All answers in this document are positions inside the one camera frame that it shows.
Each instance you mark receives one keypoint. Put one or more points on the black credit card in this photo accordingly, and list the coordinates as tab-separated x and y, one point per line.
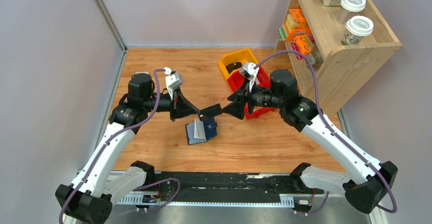
210	112

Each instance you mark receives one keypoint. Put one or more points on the wooden shelf unit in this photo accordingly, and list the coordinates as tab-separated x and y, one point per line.
346	69

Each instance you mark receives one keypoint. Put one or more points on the green orange boxes on shelf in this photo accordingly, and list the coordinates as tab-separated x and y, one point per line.
295	25

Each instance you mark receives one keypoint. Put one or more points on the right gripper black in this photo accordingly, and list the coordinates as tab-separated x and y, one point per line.
243	102

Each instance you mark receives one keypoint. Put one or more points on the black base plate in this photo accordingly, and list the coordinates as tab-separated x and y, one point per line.
215	189

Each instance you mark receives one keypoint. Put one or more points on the paper cup white lid front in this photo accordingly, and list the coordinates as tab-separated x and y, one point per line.
357	28

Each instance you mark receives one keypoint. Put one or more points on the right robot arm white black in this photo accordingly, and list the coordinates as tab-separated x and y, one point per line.
320	131

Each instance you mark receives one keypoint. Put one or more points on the red plastic bin middle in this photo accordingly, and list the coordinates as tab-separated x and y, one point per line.
235	80

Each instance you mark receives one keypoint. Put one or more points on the navy blue card holder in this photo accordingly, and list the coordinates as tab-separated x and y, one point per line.
201	131

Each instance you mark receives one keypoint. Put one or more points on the aluminium rail frame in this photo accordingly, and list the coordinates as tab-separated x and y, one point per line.
91	196

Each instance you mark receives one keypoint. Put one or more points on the yellow plastic bin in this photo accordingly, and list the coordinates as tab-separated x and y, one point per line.
243	55

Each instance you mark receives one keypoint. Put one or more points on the red plastic bin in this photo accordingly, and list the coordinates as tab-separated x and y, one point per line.
257	112
235	80

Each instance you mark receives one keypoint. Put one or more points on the orange snack box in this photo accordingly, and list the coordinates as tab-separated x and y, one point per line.
303	44

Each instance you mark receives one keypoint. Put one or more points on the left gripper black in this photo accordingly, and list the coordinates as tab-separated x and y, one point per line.
174	106

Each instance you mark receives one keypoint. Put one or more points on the paper cup white lid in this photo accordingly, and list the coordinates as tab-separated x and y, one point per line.
357	28
349	8

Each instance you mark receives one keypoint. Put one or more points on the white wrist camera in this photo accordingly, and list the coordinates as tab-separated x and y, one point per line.
173	80
250	71

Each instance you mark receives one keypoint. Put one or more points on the red plastic bin front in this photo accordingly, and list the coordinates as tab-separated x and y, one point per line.
257	112

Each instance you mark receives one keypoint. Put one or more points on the glass bottle on shelf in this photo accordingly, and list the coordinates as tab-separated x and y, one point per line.
315	58

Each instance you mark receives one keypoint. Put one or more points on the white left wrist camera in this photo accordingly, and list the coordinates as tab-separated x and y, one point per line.
173	80

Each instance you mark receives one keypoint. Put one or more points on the paper cup white lid rear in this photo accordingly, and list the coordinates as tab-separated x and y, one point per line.
349	8

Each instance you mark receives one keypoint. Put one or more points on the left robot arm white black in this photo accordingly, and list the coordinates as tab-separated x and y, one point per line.
111	141

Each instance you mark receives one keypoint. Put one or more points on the black item in yellow bin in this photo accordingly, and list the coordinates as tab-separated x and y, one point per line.
233	66

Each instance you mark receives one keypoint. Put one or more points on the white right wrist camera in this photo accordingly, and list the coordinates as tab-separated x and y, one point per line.
250	71

